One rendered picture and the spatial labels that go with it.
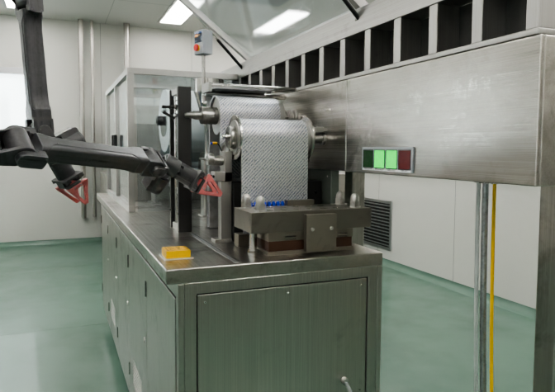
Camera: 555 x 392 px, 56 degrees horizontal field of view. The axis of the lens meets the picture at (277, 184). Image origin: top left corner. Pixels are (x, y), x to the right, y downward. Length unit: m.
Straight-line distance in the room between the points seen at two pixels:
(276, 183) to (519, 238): 2.91
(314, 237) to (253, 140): 0.38
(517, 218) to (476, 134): 3.13
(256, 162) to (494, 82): 0.79
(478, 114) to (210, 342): 0.89
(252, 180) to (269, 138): 0.15
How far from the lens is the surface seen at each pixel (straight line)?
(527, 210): 4.31
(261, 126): 1.72
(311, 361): 1.63
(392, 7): 1.59
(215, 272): 1.43
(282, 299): 1.52
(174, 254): 1.52
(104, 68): 7.26
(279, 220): 1.53
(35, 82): 1.69
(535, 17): 1.21
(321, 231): 1.58
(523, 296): 4.43
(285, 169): 1.74
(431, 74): 1.41
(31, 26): 1.71
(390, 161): 1.52
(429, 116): 1.40
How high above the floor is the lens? 1.21
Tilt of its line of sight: 4 degrees down
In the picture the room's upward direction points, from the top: straight up
